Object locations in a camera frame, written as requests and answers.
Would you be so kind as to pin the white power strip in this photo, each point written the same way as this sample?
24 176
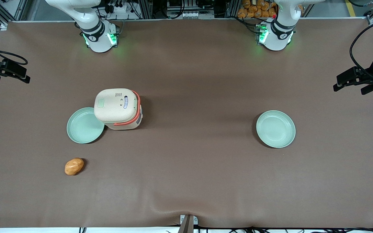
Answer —
118 6

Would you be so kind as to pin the bag of orange bread rolls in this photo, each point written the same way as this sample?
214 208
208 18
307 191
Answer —
256 9

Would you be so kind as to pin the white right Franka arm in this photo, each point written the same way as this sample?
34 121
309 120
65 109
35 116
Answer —
97 30

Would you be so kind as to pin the brown table mat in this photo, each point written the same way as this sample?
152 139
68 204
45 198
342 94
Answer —
199 174

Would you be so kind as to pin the black electronics box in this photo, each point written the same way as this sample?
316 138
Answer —
189 8

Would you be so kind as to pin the metal table edge bracket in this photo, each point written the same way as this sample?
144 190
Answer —
188 223

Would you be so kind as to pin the pale green plate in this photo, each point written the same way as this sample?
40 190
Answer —
275 128
83 127

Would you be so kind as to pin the golden brown bread roll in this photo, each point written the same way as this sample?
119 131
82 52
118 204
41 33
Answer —
73 166

